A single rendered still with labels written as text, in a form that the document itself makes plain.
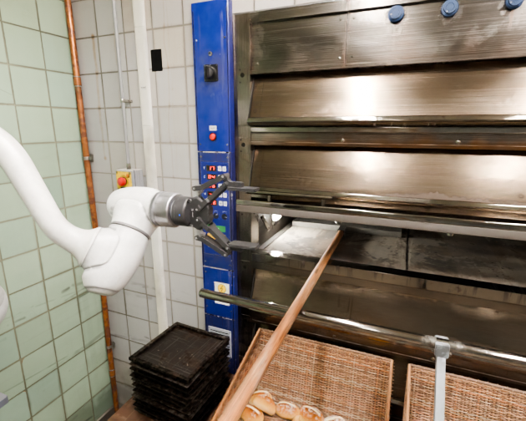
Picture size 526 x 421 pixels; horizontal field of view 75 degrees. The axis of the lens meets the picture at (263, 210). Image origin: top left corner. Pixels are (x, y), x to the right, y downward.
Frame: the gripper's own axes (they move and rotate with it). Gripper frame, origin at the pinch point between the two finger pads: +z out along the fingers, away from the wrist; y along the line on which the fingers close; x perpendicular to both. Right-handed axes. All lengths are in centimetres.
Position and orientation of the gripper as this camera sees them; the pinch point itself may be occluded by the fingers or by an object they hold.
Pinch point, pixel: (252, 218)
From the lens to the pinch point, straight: 79.2
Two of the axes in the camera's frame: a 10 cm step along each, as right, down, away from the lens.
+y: 0.0, 9.7, 2.4
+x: -3.8, 2.2, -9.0
